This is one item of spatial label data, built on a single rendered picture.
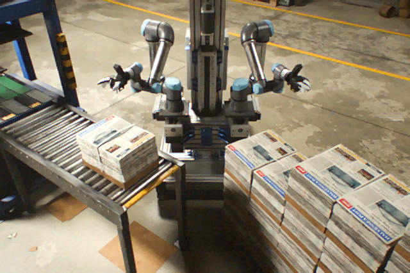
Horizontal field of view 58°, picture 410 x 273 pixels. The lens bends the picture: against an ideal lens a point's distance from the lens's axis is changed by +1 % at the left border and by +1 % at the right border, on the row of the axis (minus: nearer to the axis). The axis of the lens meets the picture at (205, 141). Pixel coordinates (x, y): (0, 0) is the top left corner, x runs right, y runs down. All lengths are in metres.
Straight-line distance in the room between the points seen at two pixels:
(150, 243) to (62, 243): 0.66
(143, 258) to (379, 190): 1.69
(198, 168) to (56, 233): 1.24
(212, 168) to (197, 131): 0.46
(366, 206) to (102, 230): 2.01
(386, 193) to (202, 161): 1.75
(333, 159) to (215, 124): 1.09
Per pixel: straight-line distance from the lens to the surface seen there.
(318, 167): 1.95
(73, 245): 3.04
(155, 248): 2.88
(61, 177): 2.37
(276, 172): 2.24
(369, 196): 1.88
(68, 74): 3.16
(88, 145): 2.21
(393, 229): 1.78
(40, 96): 3.26
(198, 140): 2.90
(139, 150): 2.11
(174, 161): 2.32
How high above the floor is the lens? 2.28
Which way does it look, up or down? 37 degrees down
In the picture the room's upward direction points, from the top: straight up
